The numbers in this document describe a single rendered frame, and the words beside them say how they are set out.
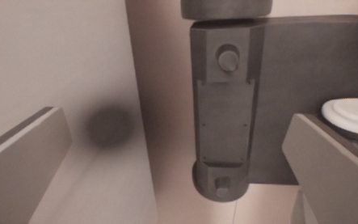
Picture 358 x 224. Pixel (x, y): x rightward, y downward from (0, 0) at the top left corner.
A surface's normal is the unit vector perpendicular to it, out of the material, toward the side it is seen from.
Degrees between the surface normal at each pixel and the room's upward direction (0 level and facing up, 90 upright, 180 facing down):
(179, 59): 0
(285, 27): 0
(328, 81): 0
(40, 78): 90
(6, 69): 90
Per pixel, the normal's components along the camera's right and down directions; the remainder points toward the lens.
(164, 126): -0.14, 0.50
